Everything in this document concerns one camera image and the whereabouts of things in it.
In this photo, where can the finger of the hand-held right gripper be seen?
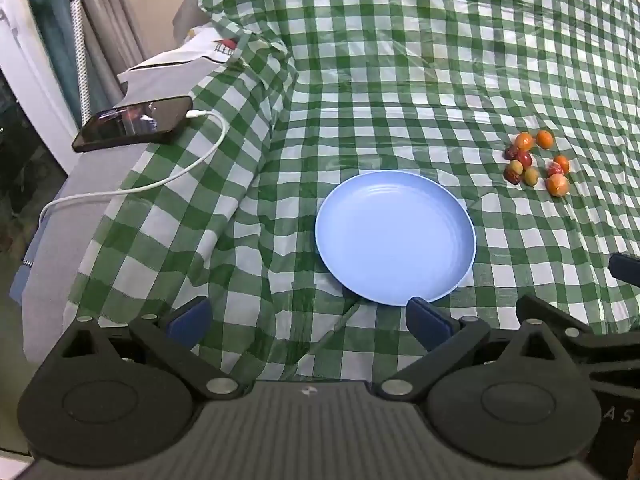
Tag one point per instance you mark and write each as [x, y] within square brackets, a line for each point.
[626, 270]
[555, 316]

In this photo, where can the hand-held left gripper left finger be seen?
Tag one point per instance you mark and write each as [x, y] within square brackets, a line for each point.
[191, 317]

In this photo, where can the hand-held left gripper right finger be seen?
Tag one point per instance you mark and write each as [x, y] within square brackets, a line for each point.
[425, 322]

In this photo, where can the light blue plate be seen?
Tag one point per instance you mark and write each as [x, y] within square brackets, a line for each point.
[395, 240]

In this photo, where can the large mandarin orange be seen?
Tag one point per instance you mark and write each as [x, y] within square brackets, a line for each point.
[557, 185]

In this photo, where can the plastic-wrapped orange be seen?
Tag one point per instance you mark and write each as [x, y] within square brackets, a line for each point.
[563, 163]

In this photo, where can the plastic-wrapped red fruit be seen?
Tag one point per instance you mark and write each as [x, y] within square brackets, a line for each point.
[552, 169]

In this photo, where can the dark red jujube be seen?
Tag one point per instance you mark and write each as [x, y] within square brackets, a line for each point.
[509, 152]
[513, 176]

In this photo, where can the small yellow-orange fruit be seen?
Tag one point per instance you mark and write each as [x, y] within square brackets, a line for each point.
[515, 167]

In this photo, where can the yellow-green jujube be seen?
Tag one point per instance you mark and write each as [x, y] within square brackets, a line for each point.
[530, 177]

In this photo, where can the grey bedsheet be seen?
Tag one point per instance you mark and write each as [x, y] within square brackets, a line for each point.
[75, 240]

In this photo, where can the shiny red jujube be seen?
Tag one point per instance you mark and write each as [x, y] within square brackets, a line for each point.
[525, 159]

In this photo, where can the black smartphone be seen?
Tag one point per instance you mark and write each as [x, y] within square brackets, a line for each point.
[132, 122]

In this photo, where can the green white checkered tablecloth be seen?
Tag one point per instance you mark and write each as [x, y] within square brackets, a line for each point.
[400, 85]

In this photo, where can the white printed cloth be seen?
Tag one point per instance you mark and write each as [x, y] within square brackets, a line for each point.
[175, 60]

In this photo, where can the teal curtain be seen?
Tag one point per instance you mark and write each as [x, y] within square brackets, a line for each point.
[55, 50]

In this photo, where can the grey curtain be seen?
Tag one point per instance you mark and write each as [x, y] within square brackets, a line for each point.
[107, 10]

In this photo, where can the white door frame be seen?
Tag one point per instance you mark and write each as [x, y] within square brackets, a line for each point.
[25, 70]

